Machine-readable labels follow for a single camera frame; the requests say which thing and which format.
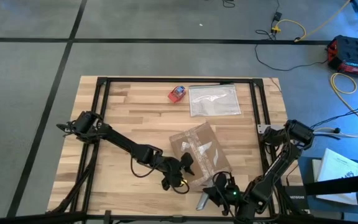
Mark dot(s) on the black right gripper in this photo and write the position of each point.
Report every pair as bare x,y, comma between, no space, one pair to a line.
233,199

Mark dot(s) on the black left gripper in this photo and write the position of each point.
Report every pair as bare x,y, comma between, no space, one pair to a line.
174,172

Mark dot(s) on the grey utility knife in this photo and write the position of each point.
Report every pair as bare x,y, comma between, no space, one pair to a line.
202,202

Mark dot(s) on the brown taped cardboard box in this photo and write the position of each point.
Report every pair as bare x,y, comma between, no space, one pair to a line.
204,137

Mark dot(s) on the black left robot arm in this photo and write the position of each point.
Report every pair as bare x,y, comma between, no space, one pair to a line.
120,141

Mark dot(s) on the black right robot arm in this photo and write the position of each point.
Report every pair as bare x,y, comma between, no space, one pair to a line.
278,165

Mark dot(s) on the clear plastic zip pouch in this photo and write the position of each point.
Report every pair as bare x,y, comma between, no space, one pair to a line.
214,101

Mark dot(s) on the black Netgear box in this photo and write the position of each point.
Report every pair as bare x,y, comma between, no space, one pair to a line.
297,199

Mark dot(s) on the dark blue side table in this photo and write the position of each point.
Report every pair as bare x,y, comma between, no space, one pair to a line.
304,168

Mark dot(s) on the white book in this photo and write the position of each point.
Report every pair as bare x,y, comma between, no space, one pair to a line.
337,165

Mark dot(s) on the black power adapter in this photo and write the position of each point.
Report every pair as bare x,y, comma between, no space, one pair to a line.
278,16

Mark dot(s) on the red and black tool case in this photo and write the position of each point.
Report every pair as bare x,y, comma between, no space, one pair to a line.
356,53

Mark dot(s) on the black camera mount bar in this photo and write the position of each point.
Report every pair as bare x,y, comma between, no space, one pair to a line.
353,183

